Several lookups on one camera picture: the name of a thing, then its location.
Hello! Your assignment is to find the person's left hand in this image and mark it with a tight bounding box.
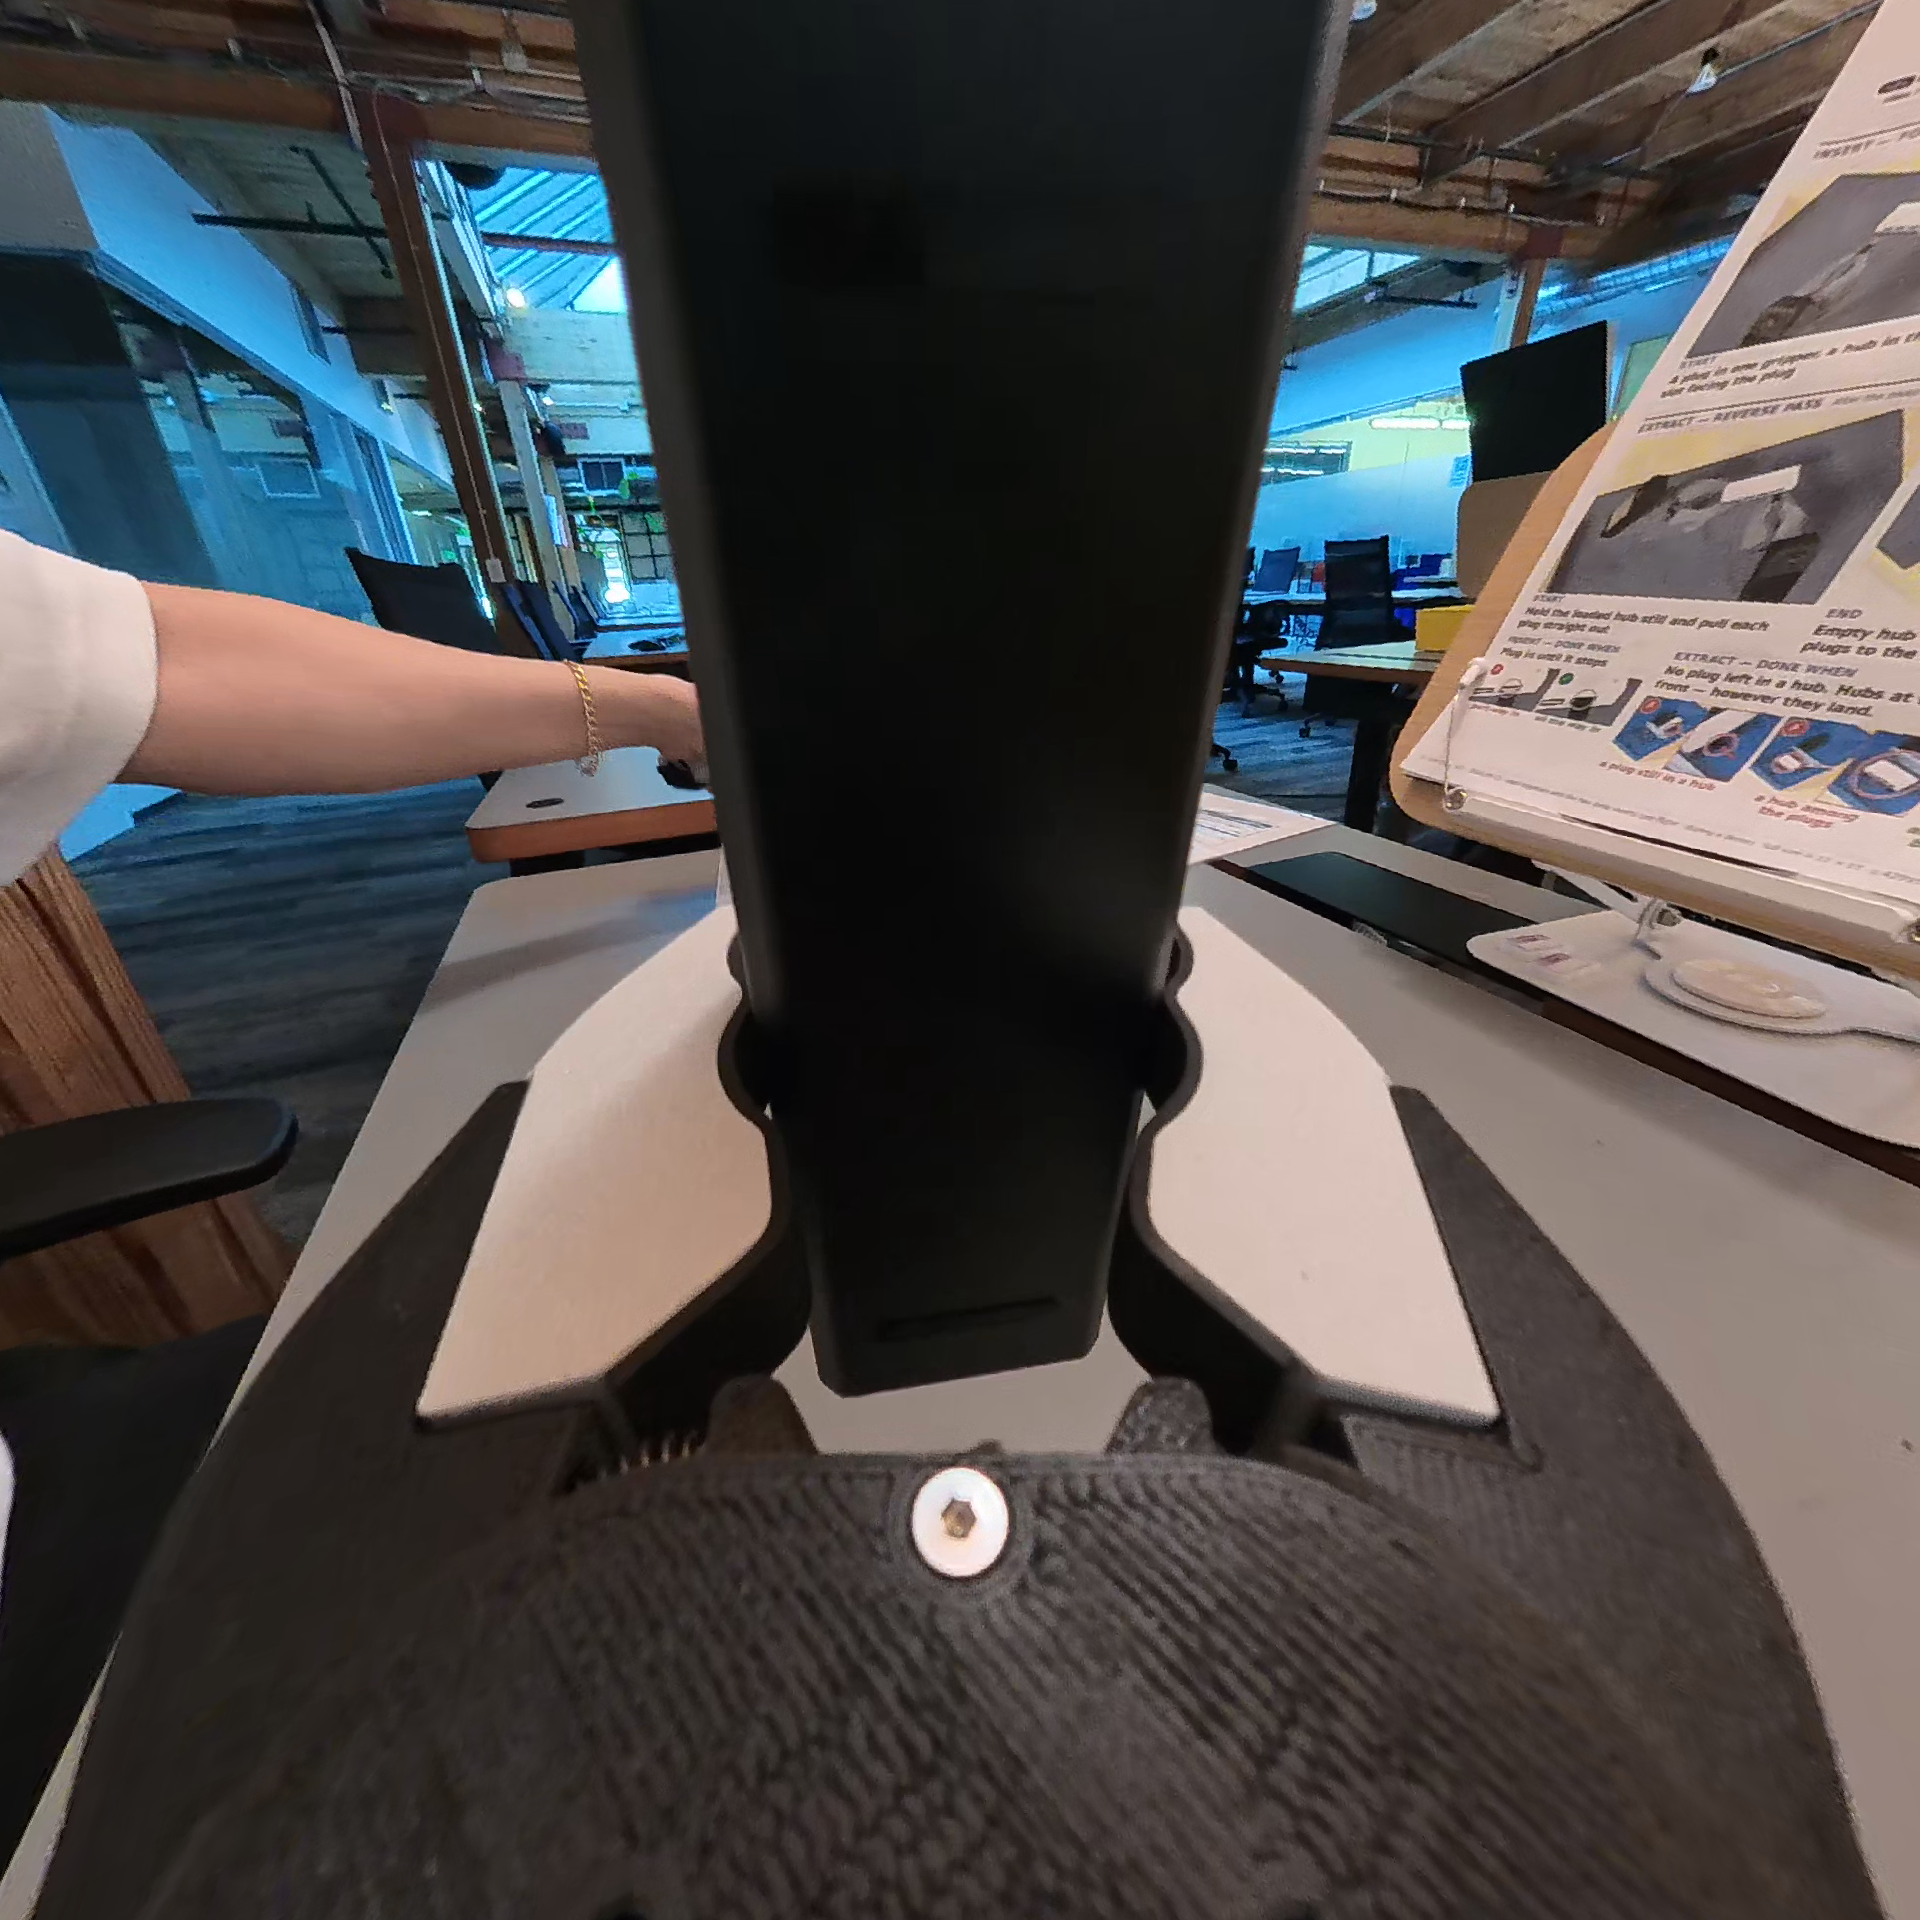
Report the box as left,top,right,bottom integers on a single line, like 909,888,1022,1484
601,668,716,793

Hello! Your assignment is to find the illustrated instruction board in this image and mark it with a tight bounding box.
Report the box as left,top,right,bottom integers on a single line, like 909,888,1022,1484
1392,0,1920,983

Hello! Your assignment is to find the wooden panel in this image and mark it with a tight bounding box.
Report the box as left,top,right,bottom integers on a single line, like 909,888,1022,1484
0,852,297,1352

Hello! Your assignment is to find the person's left forearm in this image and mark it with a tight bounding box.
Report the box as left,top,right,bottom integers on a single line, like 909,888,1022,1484
130,576,638,799

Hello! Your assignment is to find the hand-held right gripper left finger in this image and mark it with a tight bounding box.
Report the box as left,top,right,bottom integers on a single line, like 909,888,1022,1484
416,910,816,1430

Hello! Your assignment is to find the black usb hub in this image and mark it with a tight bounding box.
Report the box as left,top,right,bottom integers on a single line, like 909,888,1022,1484
566,0,1358,1400

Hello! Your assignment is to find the black high-back chair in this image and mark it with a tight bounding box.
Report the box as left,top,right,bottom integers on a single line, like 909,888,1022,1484
342,543,578,665

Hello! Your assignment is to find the black mesh office chair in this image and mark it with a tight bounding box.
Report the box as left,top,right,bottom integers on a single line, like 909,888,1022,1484
1213,532,1417,789

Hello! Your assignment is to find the black monitor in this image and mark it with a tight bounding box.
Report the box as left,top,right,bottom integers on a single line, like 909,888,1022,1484
1458,321,1700,501

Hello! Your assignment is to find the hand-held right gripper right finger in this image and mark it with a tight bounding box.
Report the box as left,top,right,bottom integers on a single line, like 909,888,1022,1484
1109,910,1503,1463

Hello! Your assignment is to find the printed paper sheet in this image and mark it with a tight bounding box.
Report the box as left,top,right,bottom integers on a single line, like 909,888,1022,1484
1191,783,1343,876

